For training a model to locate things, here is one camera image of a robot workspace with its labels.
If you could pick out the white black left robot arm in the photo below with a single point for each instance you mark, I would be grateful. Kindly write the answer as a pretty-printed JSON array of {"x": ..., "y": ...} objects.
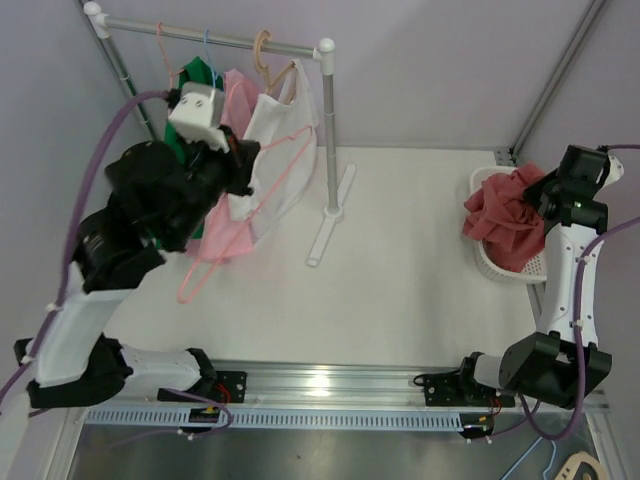
[{"x": 156, "y": 205}]

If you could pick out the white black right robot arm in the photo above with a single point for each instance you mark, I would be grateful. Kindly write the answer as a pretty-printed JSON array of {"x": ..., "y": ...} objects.
[{"x": 561, "y": 363}]

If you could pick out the white perforated plastic basket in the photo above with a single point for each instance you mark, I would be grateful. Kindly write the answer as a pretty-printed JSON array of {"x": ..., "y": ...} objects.
[{"x": 534, "y": 272}]

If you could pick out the aluminium rail frame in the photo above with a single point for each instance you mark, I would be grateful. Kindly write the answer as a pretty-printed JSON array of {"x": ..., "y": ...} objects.
[{"x": 273, "y": 385}]

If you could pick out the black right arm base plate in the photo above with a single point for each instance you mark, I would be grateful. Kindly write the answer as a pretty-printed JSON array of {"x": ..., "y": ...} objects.
[{"x": 453, "y": 389}]

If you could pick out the coral red t shirt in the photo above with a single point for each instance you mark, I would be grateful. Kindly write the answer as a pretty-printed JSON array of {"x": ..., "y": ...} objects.
[{"x": 500, "y": 218}]

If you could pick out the wooden hanger on floor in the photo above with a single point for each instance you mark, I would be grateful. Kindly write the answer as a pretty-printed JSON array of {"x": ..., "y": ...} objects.
[{"x": 582, "y": 465}]

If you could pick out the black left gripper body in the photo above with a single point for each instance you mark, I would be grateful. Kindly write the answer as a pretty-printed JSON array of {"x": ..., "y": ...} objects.
[{"x": 206, "y": 174}]

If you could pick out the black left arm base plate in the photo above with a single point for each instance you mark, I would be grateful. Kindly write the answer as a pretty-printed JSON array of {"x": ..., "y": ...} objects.
[{"x": 221, "y": 386}]

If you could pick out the green t shirt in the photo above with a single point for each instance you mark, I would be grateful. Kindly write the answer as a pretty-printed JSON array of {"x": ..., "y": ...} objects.
[{"x": 195, "y": 75}]

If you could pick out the pink t shirt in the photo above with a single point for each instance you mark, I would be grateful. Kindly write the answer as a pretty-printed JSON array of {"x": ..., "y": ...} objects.
[{"x": 223, "y": 237}]

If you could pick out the blue plastic hanger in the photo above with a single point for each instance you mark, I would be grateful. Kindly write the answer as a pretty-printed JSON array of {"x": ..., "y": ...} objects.
[{"x": 217, "y": 80}]

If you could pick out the white t shirt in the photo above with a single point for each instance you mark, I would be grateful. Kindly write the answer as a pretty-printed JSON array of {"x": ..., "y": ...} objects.
[{"x": 285, "y": 127}]

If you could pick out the blue hanger on floor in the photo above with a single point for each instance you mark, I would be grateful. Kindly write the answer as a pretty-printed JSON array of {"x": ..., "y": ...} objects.
[{"x": 542, "y": 471}]

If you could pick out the white slotted cable duct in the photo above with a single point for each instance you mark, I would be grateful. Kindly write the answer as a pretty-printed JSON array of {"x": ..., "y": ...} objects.
[{"x": 431, "y": 421}]

